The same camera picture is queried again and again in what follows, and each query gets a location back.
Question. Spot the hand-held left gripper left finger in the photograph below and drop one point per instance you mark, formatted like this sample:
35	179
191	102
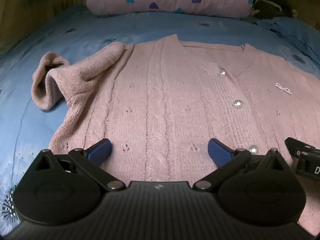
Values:
103	150

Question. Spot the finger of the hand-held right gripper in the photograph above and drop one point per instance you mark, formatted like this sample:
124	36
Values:
296	145

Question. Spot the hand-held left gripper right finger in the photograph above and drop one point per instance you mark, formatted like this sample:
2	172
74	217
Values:
220	152

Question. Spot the pink knit cardigan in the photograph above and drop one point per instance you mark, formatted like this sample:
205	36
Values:
165	100

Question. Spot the blue floral pillow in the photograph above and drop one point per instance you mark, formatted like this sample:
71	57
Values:
300	33

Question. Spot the blue floral bed sheet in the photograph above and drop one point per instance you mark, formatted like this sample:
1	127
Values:
82	27

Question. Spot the dark cloth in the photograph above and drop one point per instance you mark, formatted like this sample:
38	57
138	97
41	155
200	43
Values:
270	6

